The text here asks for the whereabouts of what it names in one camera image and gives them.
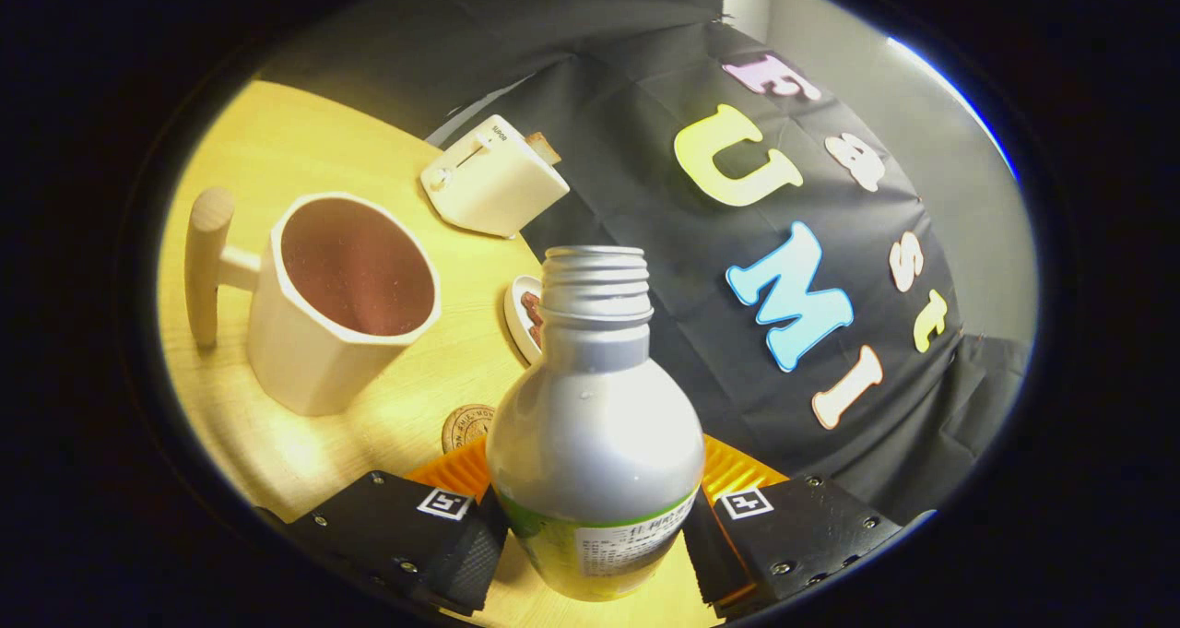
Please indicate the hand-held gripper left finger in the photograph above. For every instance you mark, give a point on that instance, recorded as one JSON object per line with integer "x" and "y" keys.
{"x": 466, "y": 554}

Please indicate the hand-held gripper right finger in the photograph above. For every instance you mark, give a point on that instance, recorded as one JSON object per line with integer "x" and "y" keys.
{"x": 712, "y": 559}

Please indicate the round cork coaster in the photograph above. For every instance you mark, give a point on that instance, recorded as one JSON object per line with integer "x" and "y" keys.
{"x": 461, "y": 425}

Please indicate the silver bottle green label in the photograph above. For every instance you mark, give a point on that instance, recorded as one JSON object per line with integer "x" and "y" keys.
{"x": 595, "y": 434}

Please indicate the white oval plate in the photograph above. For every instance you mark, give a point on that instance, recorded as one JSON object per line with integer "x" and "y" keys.
{"x": 514, "y": 319}

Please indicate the white toaster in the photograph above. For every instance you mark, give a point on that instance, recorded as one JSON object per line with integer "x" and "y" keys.
{"x": 498, "y": 190}

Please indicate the toast slice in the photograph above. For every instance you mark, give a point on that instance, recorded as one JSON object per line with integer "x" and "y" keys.
{"x": 544, "y": 148}

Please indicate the wooden table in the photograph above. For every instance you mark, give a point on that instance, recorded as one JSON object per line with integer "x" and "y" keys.
{"x": 277, "y": 139}

